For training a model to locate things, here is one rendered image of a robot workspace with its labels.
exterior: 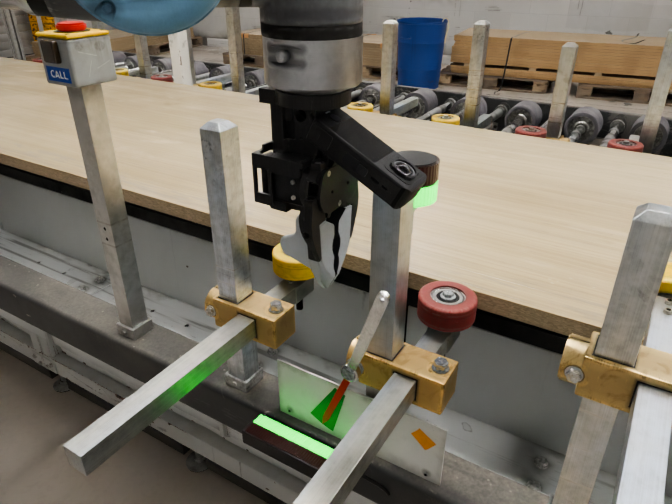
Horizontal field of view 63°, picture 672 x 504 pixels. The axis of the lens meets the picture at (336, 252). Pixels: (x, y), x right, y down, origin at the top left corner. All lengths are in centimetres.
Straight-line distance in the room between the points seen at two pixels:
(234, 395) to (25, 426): 124
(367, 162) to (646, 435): 33
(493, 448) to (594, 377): 39
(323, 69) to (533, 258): 53
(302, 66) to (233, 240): 35
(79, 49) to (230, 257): 35
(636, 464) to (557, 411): 43
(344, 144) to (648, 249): 28
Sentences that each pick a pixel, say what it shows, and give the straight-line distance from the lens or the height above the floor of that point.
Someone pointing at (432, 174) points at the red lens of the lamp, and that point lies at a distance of 63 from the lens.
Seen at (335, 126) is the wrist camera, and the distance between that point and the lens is 51.
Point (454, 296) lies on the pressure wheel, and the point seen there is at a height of 91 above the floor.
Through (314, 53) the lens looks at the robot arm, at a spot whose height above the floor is 124.
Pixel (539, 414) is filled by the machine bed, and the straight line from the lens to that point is 96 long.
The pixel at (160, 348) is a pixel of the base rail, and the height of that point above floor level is 70.
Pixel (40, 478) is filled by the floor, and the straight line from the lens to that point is 189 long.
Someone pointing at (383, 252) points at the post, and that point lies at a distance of 62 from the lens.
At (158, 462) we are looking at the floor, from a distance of 181.
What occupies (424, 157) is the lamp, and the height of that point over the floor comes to 111.
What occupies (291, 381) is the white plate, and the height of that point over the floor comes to 77.
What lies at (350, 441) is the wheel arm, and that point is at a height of 86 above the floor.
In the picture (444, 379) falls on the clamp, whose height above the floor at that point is 87.
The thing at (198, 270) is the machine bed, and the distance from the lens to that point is 121.
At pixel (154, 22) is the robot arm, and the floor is 128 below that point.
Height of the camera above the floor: 132
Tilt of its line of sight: 28 degrees down
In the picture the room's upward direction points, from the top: straight up
